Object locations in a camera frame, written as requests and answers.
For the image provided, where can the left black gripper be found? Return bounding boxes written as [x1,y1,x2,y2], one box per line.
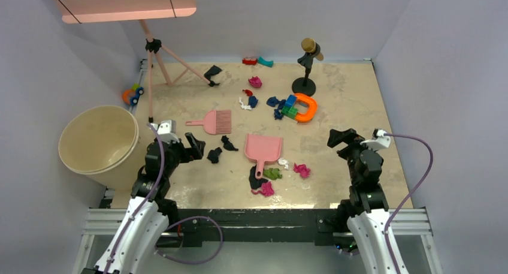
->
[163,132,204,177]

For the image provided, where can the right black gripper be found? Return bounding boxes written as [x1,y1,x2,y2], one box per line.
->
[326,128,379,184]

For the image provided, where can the pink hand brush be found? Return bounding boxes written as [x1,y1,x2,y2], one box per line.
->
[185,110,232,135]

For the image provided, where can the small white paper scrap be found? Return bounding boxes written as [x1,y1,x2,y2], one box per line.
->
[277,158,290,170]

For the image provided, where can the pink dustpan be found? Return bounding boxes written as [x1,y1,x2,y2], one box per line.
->
[244,134,283,179]

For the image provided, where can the green paper scrap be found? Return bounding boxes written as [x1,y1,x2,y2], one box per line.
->
[263,168,282,180]

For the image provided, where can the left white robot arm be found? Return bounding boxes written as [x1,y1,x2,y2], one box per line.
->
[81,133,206,273]

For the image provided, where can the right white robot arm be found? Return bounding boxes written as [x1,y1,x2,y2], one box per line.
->
[327,128,408,273]

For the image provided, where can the orange horseshoe toy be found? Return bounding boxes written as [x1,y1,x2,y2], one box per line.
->
[293,93,318,123]

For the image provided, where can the green toy brick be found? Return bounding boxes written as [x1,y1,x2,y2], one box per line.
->
[281,106,298,120]

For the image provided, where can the blue toy brick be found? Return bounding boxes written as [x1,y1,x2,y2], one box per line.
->
[285,95,297,108]

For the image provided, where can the black stand gold microphone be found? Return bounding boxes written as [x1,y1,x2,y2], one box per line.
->
[292,38,323,97]

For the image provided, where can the orange blue toy car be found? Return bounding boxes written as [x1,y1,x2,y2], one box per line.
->
[122,84,144,106]

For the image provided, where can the beige round bucket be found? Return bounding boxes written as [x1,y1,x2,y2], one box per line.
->
[58,106,153,191]

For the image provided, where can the teal curved toy piece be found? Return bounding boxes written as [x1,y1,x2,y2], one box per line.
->
[257,56,274,68]

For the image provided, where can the red toy block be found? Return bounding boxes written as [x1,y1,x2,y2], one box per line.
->
[242,57,258,65]

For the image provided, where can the pink music stand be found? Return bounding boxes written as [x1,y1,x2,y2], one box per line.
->
[46,0,220,124]

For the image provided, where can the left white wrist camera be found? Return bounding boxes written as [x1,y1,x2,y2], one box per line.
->
[151,119,180,144]

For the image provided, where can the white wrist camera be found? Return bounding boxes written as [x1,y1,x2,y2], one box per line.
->
[151,119,180,144]
[360,128,391,151]

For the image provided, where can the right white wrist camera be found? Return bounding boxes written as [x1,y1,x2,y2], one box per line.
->
[360,128,391,151]

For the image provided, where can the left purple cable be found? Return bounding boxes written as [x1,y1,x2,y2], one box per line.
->
[104,123,224,274]

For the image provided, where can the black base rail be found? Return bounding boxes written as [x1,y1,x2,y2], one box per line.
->
[156,209,357,252]

